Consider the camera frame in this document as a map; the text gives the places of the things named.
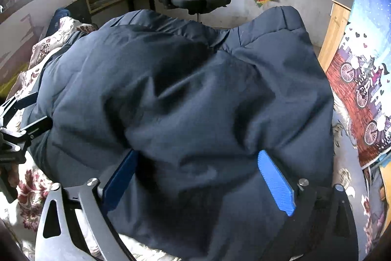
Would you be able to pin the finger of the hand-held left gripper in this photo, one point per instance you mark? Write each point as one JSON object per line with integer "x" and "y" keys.
{"x": 38, "y": 125}
{"x": 21, "y": 103}

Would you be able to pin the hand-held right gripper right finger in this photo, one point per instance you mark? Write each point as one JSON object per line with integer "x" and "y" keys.
{"x": 276, "y": 184}

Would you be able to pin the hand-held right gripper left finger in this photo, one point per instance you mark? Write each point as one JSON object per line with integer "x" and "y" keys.
{"x": 122, "y": 178}

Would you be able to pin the navy blue jacket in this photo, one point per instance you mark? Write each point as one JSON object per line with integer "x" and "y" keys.
{"x": 183, "y": 96}

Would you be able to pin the yellow-green cloth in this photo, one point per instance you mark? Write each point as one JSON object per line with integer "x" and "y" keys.
{"x": 12, "y": 80}

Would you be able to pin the floral bed blanket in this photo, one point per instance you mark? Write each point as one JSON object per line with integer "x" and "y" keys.
{"x": 33, "y": 187}

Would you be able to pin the wooden board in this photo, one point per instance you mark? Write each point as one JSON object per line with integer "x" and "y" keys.
{"x": 334, "y": 31}

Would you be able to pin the blue printed curtain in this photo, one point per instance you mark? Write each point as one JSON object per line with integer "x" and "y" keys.
{"x": 366, "y": 34}

